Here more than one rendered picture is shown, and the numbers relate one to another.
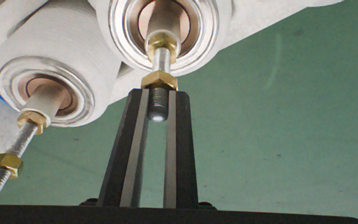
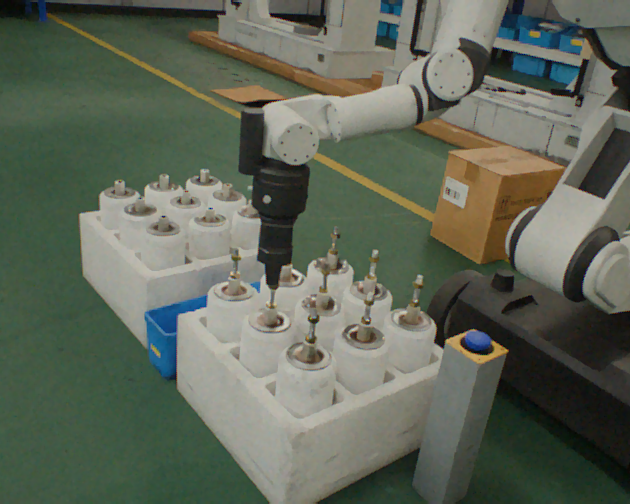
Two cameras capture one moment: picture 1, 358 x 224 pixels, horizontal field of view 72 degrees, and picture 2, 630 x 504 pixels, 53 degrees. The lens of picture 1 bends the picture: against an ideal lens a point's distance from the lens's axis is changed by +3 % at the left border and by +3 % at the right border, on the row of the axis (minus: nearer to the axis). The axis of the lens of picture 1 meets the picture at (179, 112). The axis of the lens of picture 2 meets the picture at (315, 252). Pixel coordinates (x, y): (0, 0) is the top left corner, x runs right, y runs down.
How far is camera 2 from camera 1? 1.03 m
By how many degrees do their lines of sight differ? 78
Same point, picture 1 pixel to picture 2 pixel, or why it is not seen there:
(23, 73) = (246, 287)
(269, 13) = (258, 389)
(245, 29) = (248, 381)
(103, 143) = (44, 368)
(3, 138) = (151, 287)
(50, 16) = not seen: hidden behind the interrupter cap
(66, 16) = not seen: hidden behind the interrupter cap
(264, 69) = not seen: outside the picture
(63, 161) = (21, 332)
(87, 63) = (249, 305)
